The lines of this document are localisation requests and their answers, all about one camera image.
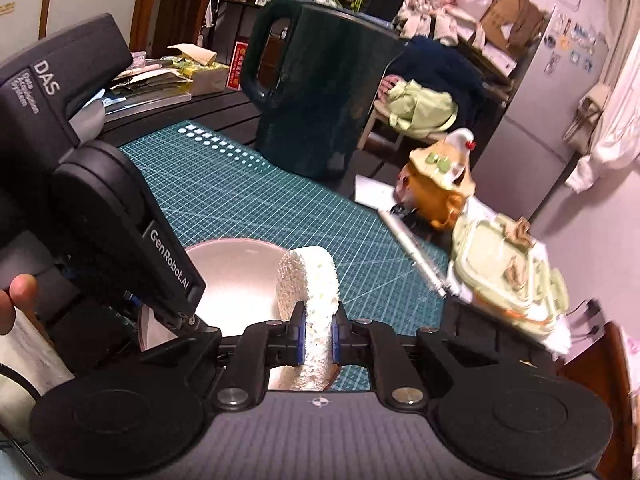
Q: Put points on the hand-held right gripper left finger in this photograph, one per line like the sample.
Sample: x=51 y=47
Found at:
x=301 y=336

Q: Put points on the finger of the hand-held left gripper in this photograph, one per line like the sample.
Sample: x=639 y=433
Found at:
x=187 y=326

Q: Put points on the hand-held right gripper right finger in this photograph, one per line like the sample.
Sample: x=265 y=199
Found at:
x=335 y=336

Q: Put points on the white round sponge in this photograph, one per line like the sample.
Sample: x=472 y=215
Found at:
x=312 y=280

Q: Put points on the person's left hand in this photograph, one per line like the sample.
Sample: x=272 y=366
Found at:
x=17 y=300

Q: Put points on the silver pen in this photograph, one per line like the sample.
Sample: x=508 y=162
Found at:
x=415 y=255

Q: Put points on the green cutting mat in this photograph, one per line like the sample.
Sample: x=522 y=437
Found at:
x=300 y=200

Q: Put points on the black clip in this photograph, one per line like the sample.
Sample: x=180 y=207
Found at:
x=402 y=215

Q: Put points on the stack of books and papers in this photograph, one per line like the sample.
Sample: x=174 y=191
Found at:
x=165 y=77

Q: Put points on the white paper sheet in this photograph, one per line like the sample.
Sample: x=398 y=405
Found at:
x=372 y=190

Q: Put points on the green lunch box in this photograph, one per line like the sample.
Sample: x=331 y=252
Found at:
x=505 y=270

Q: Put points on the orange cat-shaped teapot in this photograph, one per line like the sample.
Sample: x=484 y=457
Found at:
x=435 y=180

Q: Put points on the red box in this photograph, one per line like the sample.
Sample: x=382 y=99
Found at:
x=237 y=67

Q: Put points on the white cloth under lunch box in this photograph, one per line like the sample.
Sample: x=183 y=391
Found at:
x=555 y=340

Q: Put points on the dark green pitcher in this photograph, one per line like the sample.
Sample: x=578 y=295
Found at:
x=320 y=100

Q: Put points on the light green cloth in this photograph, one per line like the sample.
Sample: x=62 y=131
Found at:
x=420 y=105

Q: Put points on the wooden chair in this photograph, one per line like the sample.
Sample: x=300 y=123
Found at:
x=600 y=385

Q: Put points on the navy blue blanket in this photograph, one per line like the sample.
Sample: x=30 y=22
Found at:
x=450 y=60

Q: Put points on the grey refrigerator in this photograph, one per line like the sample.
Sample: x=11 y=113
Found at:
x=550 y=125

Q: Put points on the beige bag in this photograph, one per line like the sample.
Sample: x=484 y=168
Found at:
x=590 y=110

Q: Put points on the pile of pale clothes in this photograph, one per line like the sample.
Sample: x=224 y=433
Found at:
x=435 y=5

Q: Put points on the white hanging garment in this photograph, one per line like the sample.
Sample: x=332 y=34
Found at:
x=615 y=130

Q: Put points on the cardboard box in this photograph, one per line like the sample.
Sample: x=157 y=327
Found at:
x=510 y=15

